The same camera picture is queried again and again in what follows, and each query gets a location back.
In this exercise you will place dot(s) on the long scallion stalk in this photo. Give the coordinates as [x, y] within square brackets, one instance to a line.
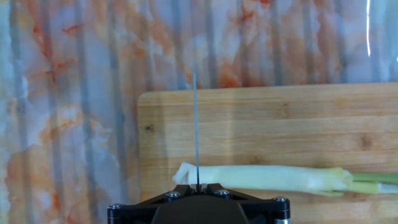
[264, 178]

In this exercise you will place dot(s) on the orange marble pattern mat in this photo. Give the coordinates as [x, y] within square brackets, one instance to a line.
[77, 109]

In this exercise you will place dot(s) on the wooden cutting board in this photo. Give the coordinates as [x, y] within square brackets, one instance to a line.
[280, 124]

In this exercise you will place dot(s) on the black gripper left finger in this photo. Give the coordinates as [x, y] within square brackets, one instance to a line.
[136, 213]

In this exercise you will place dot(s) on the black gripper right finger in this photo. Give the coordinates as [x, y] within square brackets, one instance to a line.
[267, 211]

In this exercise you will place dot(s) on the steel kitchen knife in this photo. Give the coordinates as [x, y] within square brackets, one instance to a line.
[196, 124]

